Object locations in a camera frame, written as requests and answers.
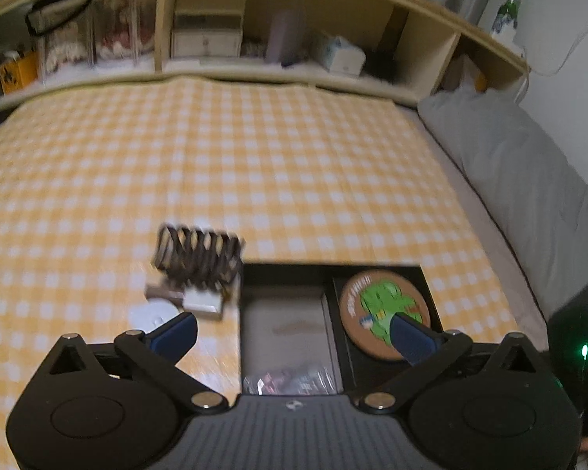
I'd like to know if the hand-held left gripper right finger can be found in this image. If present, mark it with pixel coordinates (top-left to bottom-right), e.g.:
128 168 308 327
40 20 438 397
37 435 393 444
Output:
359 312 546 415

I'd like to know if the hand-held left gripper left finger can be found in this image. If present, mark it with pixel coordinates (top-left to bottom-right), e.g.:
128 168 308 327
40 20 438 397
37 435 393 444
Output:
43 311 224 415

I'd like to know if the round green elephant coaster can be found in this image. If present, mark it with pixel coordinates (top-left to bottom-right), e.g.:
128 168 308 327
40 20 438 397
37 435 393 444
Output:
338 269 431 362

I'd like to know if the black storage box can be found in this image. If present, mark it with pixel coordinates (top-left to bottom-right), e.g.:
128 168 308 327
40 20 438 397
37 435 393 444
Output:
237 261 445 396

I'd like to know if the clear bag of crystals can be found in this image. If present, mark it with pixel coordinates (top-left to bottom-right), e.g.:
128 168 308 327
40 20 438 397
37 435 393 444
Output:
243 361 337 396

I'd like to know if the white round tape measure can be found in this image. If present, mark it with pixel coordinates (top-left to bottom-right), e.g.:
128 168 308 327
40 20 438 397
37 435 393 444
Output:
129 298 180 330

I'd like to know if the small brown block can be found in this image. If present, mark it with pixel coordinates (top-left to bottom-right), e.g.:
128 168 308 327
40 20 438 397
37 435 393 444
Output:
145 283 185 305

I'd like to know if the brown hair claw clip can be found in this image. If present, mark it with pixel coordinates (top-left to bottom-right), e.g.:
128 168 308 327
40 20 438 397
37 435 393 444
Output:
151 224 246 300

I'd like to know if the grey bed sheet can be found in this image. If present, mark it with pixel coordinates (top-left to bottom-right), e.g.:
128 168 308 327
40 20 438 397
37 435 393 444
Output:
399 103 552 353

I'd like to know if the yellow checked blanket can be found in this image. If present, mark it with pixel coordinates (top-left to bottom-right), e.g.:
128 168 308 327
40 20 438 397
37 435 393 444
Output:
0 77 537 470

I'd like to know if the grey pillow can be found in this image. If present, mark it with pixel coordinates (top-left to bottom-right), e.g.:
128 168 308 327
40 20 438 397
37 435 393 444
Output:
416 90 588 336

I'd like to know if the white tissue box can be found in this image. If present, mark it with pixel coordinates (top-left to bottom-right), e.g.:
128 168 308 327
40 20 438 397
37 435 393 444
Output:
318 34 367 78

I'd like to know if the small white drawer box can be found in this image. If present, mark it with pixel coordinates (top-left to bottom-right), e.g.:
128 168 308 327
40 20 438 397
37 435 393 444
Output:
170 9 244 60

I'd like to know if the orange box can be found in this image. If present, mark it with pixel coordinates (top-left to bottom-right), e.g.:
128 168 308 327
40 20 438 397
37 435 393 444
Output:
0 51 40 95

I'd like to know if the clear display case with dolls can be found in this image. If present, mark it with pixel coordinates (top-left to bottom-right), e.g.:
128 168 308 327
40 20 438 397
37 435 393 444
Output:
93 0 158 65

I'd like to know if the cream doll in clear case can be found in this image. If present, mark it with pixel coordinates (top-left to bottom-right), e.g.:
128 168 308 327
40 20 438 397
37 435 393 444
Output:
38 0 97 80

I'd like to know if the pale purple container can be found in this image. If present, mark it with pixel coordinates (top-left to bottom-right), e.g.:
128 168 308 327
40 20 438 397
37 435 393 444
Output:
266 10 305 67

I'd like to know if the green bottle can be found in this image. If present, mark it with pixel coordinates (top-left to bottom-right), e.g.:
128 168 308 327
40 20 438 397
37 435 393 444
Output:
491 0 521 38

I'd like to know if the white cable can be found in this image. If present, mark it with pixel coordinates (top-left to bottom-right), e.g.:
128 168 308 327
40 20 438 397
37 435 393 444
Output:
518 0 588 105

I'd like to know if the black strap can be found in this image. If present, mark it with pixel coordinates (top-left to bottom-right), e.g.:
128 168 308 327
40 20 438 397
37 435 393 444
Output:
24 0 100 36

